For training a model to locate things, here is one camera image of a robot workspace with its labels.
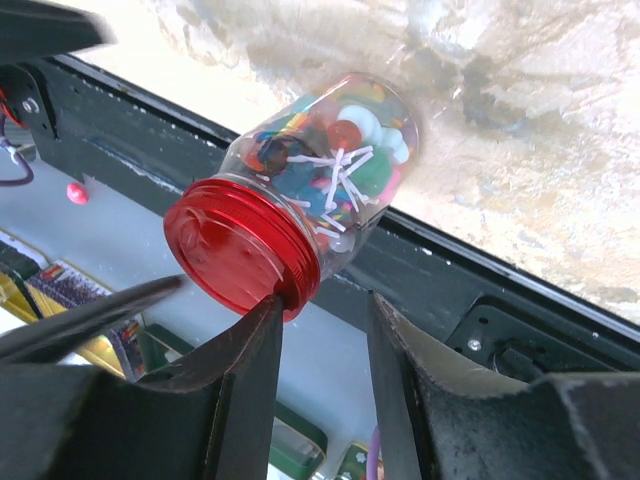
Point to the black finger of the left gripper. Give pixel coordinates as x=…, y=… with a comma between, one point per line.
x=52, y=339

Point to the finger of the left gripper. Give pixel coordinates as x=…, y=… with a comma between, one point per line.
x=38, y=29

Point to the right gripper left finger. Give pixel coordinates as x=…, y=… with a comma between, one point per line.
x=209, y=415

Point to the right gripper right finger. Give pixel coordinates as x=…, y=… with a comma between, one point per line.
x=442, y=416

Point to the clear glass jar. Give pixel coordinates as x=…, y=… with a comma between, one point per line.
x=333, y=159

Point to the red star candy on floor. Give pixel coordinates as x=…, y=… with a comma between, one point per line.
x=77, y=193

